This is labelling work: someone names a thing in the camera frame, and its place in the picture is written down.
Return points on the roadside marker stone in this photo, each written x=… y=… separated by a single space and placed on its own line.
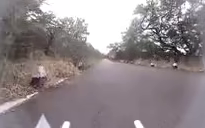
x=39 y=76
x=175 y=65
x=152 y=64
x=80 y=65

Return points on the grey asphalt road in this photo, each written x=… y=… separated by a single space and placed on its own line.
x=123 y=96

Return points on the dry grass verge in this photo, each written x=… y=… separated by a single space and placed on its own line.
x=63 y=68
x=190 y=65

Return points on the robot's own part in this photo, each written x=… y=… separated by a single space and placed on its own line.
x=138 y=124
x=66 y=125

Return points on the row of trees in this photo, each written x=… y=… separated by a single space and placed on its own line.
x=166 y=30
x=26 y=33

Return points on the pale road edge kerb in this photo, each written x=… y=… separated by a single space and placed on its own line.
x=6 y=106

